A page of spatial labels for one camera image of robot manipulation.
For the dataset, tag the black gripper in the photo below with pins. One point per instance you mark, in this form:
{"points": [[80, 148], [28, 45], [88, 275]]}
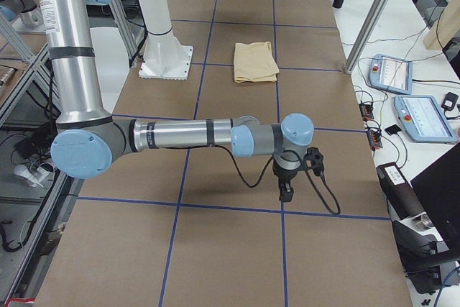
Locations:
{"points": [[283, 176]]}

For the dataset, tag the cream long-sleeve printed shirt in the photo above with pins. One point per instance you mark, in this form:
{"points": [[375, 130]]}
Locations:
{"points": [[254, 63]]}

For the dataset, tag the brown table cover mat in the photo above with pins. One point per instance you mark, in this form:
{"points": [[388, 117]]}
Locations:
{"points": [[194, 228]]}

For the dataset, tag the far blue teach pendant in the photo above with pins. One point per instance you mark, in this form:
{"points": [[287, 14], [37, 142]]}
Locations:
{"points": [[391, 74]]}

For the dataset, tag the blue teach pendant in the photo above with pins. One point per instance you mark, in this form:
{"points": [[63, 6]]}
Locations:
{"points": [[391, 74], [423, 120]]}

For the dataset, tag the near blue teach pendant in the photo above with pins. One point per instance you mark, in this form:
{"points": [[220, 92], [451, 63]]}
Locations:
{"points": [[423, 120]]}

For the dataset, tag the black monitor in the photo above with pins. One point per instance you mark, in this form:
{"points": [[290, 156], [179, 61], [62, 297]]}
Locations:
{"points": [[437, 189]]}

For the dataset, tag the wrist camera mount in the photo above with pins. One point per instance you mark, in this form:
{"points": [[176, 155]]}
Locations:
{"points": [[313, 160]]}

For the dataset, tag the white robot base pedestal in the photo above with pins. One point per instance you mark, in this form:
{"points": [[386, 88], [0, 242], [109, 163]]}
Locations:
{"points": [[163, 57]]}

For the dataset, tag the aluminium frame post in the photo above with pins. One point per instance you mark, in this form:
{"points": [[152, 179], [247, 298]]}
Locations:
{"points": [[365, 32]]}

